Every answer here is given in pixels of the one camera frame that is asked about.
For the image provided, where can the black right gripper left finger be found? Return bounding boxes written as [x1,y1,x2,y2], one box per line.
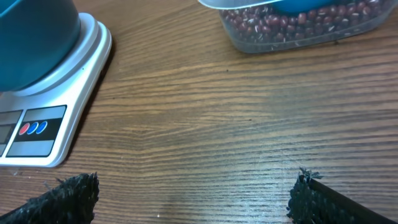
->
[1,173,100,224]

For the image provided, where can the teal blue bowl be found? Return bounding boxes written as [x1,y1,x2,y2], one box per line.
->
[1,0,80,91]

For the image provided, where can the blue plastic measuring scoop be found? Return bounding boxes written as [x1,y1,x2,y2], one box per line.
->
[272,0,334,14]

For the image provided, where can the red adzuki beans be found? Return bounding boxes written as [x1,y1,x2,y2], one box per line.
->
[219,0,397,44]

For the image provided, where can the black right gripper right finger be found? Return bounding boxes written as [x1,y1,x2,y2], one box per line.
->
[287,167,397,224]

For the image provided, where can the clear plastic bean container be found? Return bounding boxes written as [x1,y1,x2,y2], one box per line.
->
[199,0,397,54]

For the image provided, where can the white kitchen scale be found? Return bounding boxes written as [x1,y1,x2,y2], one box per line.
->
[1,12,112,167]

